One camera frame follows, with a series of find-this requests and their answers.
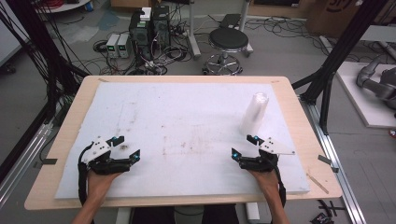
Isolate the white stand leg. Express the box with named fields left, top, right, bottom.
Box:
left=238, top=0, right=254, bottom=58
left=186, top=0, right=203, bottom=61

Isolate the white base board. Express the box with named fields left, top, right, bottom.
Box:
left=335, top=61, right=396, bottom=130

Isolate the white foam mat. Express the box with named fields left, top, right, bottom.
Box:
left=54, top=81, right=311, bottom=201

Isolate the black round stool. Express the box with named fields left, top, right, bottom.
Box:
left=202, top=27, right=250, bottom=77

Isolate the person's left leg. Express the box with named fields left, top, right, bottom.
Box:
left=129, top=205, right=176, bottom=224

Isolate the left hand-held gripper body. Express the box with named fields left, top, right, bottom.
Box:
left=81, top=135, right=132, bottom=175

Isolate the white small box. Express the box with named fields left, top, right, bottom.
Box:
left=139, top=7, right=152, bottom=22

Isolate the brown cardboard box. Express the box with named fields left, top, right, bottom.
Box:
left=305, top=0, right=396, bottom=39

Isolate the grey bench power supply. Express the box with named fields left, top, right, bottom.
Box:
left=117, top=33, right=132, bottom=59
left=106, top=33, right=121, bottom=59

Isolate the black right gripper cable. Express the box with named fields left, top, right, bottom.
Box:
left=270, top=158, right=288, bottom=209

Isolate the person's left hand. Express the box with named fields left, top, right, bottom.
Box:
left=87, top=169, right=123, bottom=203

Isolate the aluminium floor rail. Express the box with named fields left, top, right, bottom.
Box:
left=0, top=122, right=54, bottom=209
left=299, top=94, right=368, bottom=224

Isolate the black computer tower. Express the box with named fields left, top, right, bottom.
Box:
left=151, top=5, right=172, bottom=49
left=128, top=9, right=153, bottom=62

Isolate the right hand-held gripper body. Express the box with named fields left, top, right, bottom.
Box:
left=238, top=137, right=297, bottom=174

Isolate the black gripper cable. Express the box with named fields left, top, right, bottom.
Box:
left=77, top=141, right=95, bottom=207
left=270, top=158, right=288, bottom=209

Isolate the person's right leg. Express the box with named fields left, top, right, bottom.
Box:
left=201, top=203, right=241, bottom=224

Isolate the person's right hand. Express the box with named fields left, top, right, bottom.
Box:
left=247, top=169, right=282, bottom=203

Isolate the black metal frame post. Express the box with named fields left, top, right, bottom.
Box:
left=0, top=0, right=90, bottom=185
left=291, top=0, right=396, bottom=135

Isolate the thin wooden stick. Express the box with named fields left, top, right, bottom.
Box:
left=305, top=173, right=330, bottom=195

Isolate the translucent plastic cup stack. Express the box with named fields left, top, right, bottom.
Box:
left=238, top=91, right=270, bottom=137

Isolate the tangle of floor cables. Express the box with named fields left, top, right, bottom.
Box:
left=92, top=8, right=206, bottom=77

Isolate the light wooden table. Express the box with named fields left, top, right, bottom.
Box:
left=23, top=75, right=344, bottom=212

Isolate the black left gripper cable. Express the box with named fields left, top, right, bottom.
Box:
left=77, top=141, right=95, bottom=207

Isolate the person's leg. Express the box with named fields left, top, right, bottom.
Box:
left=201, top=203, right=241, bottom=224
left=129, top=205, right=176, bottom=224

